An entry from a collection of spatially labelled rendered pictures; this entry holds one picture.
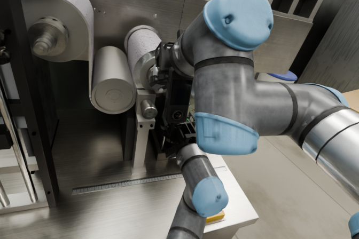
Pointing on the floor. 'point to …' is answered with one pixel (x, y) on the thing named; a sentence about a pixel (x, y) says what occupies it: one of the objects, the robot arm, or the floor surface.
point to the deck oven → (338, 48)
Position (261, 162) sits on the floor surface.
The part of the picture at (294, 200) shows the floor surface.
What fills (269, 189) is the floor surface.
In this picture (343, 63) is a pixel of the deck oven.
